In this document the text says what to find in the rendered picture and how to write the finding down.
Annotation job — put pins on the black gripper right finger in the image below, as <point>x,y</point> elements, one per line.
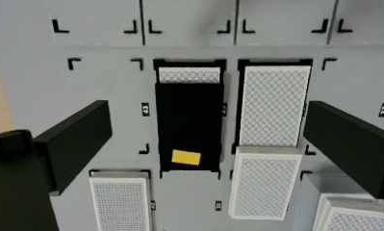
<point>352,144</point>

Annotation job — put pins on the black plate lid with yellow label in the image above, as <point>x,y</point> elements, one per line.
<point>189,126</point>

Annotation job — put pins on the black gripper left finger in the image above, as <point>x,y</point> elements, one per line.
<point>56,157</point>

